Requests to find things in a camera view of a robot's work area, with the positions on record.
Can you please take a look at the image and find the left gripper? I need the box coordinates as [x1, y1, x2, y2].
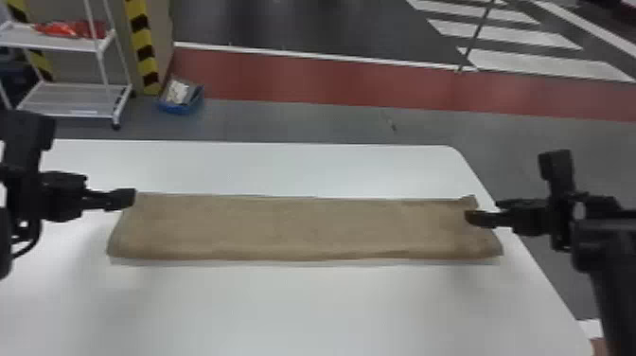
[0, 167, 137, 223]

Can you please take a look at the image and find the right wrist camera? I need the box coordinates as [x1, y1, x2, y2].
[537, 149, 576, 252]

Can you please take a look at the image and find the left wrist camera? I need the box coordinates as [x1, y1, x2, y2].
[0, 109, 57, 172]

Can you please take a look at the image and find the beige towel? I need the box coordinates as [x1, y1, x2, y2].
[106, 191, 504, 263]

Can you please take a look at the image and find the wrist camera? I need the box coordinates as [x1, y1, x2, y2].
[537, 149, 576, 252]
[0, 109, 57, 172]

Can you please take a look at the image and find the red snack packet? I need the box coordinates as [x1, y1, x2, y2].
[33, 19, 109, 41]

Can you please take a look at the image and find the white wire rack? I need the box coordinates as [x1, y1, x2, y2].
[0, 0, 134, 132]

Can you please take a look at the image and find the blue basket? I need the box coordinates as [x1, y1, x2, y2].
[157, 77, 205, 116]

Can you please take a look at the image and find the black cable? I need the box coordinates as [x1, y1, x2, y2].
[9, 218, 44, 260]

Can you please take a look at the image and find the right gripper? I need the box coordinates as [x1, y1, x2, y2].
[464, 196, 554, 238]

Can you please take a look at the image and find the yellow black striped post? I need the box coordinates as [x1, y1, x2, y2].
[6, 0, 55, 83]
[123, 0, 164, 97]

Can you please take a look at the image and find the thin grey pole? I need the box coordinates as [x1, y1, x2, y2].
[455, 0, 499, 74]

